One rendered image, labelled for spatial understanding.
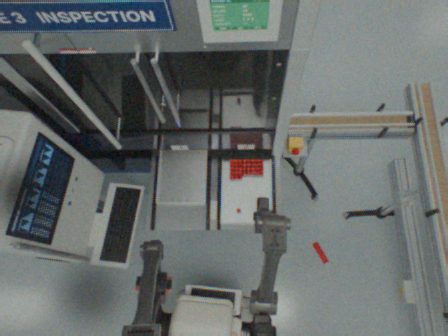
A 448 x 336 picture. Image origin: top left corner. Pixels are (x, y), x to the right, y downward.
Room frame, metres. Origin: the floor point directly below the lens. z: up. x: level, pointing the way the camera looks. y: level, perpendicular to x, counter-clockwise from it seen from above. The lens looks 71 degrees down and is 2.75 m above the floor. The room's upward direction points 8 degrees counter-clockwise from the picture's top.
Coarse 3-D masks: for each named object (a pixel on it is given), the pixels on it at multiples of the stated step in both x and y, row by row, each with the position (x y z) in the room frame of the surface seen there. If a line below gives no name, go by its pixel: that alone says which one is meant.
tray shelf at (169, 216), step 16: (224, 160) 0.69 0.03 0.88; (160, 208) 0.47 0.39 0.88; (176, 208) 0.46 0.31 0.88; (192, 208) 0.45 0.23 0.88; (272, 208) 0.39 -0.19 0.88; (160, 224) 0.39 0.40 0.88; (176, 224) 0.37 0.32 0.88; (192, 224) 0.36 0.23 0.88; (224, 224) 0.34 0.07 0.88; (240, 224) 0.33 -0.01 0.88
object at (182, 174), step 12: (168, 156) 0.75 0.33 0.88; (180, 156) 0.74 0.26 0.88; (192, 156) 0.73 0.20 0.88; (204, 156) 0.72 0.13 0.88; (168, 168) 0.68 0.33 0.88; (180, 168) 0.68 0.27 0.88; (192, 168) 0.67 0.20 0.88; (204, 168) 0.66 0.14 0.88; (168, 180) 0.62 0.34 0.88; (180, 180) 0.61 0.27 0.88; (192, 180) 0.60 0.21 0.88; (204, 180) 0.59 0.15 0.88; (168, 192) 0.55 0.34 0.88; (180, 192) 0.54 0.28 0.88; (192, 192) 0.53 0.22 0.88; (204, 192) 0.52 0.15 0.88
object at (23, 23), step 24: (0, 0) 0.77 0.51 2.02; (24, 0) 0.76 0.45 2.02; (48, 0) 0.76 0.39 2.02; (72, 0) 0.75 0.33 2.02; (96, 0) 0.74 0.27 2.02; (120, 0) 0.73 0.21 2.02; (144, 0) 0.72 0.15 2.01; (168, 0) 0.71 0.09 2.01; (0, 24) 0.78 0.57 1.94; (24, 24) 0.77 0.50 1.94; (48, 24) 0.76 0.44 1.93; (72, 24) 0.75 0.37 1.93; (96, 24) 0.74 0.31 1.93; (120, 24) 0.73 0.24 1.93; (144, 24) 0.72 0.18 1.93; (168, 24) 0.72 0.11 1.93
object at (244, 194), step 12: (228, 168) 0.64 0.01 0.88; (264, 168) 0.61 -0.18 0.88; (228, 180) 0.57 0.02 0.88; (252, 180) 0.55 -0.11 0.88; (264, 180) 0.54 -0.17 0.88; (228, 192) 0.50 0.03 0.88; (240, 192) 0.50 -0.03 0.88; (252, 192) 0.49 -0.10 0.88; (264, 192) 0.48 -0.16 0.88; (228, 204) 0.44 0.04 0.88; (240, 204) 0.43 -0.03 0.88; (252, 204) 0.42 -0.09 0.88; (228, 216) 0.38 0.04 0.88; (240, 216) 0.37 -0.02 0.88; (252, 216) 0.36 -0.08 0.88
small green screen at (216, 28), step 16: (208, 0) 0.69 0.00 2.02; (224, 0) 0.69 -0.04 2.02; (240, 0) 0.68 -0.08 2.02; (256, 0) 0.67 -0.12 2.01; (272, 0) 0.67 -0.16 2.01; (208, 16) 0.69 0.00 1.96; (224, 16) 0.69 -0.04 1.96; (240, 16) 0.68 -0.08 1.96; (256, 16) 0.67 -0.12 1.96; (272, 16) 0.67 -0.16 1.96; (208, 32) 0.69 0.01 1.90; (224, 32) 0.69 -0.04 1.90; (240, 32) 0.68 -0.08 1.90; (256, 32) 0.67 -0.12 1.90; (272, 32) 0.67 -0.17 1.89
